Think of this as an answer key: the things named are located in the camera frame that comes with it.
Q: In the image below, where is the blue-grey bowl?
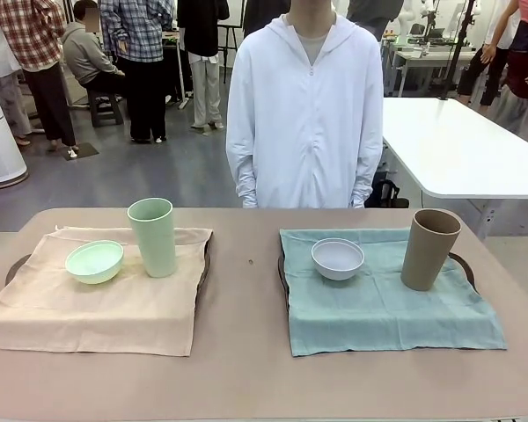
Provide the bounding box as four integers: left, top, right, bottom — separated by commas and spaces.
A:
311, 237, 365, 281

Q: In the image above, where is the person's right forearm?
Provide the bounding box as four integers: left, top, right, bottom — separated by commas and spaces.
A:
226, 144, 261, 209

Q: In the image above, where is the person's white hoodie torso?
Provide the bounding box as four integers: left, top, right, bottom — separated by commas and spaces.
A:
225, 0, 385, 209

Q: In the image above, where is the person's left forearm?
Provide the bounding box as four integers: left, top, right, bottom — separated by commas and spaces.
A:
347, 144, 382, 209

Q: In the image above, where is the small black stool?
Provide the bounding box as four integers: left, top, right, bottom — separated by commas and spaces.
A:
86, 90, 127, 128

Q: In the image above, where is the tall brown cup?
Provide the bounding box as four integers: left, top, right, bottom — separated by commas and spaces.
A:
400, 208, 462, 292

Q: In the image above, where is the tall green cup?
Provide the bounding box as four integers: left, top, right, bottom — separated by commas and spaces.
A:
127, 198, 175, 279

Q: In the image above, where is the blue plaid shirt person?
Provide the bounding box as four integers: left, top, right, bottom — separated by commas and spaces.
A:
99, 0, 177, 144

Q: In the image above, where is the white side table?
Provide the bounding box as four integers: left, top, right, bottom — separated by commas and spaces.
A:
380, 97, 528, 241

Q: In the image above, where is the green bowl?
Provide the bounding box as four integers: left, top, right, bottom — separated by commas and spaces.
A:
64, 239, 125, 286

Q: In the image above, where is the black top white trousers person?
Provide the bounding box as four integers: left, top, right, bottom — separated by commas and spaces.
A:
178, 0, 230, 131

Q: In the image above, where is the seated grey hoodie person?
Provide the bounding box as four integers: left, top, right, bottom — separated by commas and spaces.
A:
61, 0, 128, 102

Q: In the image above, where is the black capri trousers person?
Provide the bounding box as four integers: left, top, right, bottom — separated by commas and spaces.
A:
457, 41, 511, 111

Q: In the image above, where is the red plaid shirt person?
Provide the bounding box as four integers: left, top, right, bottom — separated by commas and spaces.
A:
0, 0, 78, 159

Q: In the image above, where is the black vertical pole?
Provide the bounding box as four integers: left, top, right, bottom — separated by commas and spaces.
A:
439, 0, 479, 101

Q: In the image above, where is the beige cloth mat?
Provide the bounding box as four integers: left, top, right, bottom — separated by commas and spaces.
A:
0, 226, 215, 357

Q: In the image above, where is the teal cloth mat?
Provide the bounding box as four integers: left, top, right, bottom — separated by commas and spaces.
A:
279, 227, 509, 357

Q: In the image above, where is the dark brown serving tray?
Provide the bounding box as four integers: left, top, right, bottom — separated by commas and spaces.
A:
4, 230, 216, 355
276, 251, 483, 353

